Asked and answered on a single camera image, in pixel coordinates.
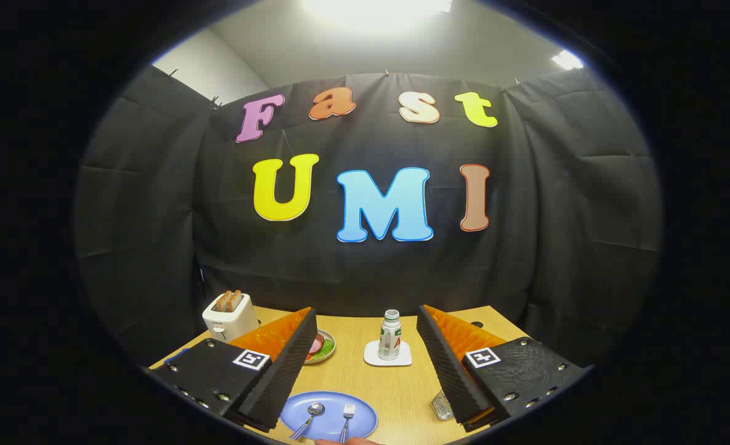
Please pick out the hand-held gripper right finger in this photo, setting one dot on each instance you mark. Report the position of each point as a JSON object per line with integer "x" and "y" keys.
{"x": 451, "y": 371}

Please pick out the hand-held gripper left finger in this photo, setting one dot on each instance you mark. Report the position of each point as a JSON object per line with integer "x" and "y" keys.
{"x": 284, "y": 371}

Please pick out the pink ham slice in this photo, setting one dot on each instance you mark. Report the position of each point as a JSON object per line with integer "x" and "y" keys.
{"x": 315, "y": 343}

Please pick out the green lettuce leaf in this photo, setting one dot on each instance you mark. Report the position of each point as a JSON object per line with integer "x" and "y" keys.
{"x": 324, "y": 350}

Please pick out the beige oval food plate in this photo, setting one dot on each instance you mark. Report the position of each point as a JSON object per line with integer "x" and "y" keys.
{"x": 327, "y": 355}

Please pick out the white bottle with green cap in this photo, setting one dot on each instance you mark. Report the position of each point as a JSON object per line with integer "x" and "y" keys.
{"x": 389, "y": 340}

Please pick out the blue plate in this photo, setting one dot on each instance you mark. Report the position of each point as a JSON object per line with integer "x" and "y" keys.
{"x": 332, "y": 421}

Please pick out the white toaster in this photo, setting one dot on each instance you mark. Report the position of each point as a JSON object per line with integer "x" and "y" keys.
{"x": 235, "y": 318}

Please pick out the white coaster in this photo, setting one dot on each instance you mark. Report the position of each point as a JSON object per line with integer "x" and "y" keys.
{"x": 371, "y": 358}

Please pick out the toast slice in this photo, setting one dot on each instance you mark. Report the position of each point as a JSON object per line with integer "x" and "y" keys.
{"x": 222, "y": 301}
{"x": 235, "y": 300}

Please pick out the blue folded towel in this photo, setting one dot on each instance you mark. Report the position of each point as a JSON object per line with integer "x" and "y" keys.
{"x": 177, "y": 355}

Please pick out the small ceiling light panel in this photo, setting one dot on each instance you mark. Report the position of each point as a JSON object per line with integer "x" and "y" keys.
{"x": 567, "y": 60}

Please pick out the large ceiling light panel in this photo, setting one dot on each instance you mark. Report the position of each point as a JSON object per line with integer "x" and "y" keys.
{"x": 377, "y": 9}

